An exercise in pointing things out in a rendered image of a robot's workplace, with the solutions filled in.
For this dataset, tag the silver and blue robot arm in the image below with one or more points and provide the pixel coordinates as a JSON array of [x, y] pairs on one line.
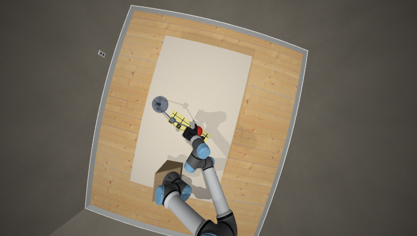
[[173, 193]]

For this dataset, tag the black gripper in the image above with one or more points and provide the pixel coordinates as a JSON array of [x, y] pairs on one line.
[[189, 133]]

